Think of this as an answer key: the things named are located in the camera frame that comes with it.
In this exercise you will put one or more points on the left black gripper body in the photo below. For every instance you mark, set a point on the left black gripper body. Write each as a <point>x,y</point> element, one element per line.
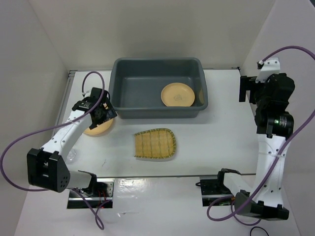
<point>106,114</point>

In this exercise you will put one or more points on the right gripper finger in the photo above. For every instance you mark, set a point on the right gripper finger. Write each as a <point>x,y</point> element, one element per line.
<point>252,96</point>
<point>246,84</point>

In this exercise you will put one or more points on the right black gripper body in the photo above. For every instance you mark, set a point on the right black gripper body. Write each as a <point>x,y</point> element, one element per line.
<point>262,100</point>

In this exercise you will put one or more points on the yellow bear plate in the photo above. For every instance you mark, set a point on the yellow bear plate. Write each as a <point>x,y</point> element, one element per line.
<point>100,129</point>
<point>177,95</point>

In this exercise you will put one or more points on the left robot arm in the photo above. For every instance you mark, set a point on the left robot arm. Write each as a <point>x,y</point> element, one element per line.
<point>46,166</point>

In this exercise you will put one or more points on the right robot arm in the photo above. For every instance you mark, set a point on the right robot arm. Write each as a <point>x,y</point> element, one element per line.
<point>274,128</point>

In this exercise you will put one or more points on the grey plastic bin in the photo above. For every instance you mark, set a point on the grey plastic bin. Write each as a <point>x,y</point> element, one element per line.
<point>136,85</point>

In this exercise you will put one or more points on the woven bamboo basket tray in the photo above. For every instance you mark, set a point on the woven bamboo basket tray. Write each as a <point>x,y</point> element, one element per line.
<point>158,143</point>

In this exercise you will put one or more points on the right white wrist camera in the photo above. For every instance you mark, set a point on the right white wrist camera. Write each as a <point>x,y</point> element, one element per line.
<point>267,68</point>

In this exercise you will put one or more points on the aluminium table edge rail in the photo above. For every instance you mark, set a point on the aluminium table edge rail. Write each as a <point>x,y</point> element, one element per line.
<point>65,97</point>

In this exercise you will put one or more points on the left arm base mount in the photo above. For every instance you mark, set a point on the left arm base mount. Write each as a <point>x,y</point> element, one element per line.
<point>101,197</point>

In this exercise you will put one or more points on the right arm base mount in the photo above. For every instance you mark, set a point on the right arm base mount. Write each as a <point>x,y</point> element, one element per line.
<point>211,190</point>

